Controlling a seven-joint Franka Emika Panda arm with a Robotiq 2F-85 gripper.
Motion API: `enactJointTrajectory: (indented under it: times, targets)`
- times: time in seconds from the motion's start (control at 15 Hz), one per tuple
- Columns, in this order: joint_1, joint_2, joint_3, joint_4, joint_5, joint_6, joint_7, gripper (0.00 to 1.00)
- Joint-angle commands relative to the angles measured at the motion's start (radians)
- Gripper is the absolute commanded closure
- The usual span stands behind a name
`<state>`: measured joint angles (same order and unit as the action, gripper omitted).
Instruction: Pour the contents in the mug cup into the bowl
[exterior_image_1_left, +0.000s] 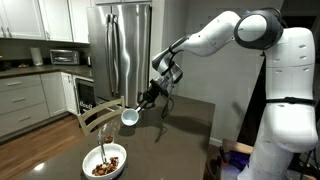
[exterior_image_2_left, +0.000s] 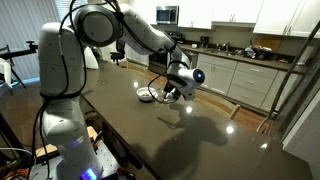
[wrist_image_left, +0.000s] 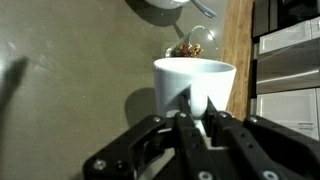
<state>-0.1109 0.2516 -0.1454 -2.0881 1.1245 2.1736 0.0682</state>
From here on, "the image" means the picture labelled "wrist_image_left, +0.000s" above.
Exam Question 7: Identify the white base kitchen cabinets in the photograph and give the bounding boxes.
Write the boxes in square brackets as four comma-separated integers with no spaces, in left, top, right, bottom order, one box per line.
[249,16,320,142]

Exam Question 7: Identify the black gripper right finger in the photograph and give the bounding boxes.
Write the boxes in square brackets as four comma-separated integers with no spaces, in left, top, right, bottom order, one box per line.
[204,95,320,180]

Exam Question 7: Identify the clear glass tumbler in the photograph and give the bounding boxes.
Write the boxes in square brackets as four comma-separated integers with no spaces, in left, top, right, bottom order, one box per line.
[164,25,220,61]

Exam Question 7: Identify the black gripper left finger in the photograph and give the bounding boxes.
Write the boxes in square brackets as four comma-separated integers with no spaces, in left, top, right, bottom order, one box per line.
[82,94,218,180]

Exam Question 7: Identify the white ceramic mug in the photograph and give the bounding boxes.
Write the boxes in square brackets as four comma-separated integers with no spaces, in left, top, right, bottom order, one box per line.
[153,57,237,121]

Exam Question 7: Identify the white ceramic bowl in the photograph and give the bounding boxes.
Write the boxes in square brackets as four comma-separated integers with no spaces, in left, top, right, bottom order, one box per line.
[143,0,191,10]

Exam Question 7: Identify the stainless dishwasher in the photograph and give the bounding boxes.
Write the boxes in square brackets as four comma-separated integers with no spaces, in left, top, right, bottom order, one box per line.
[252,0,320,37]

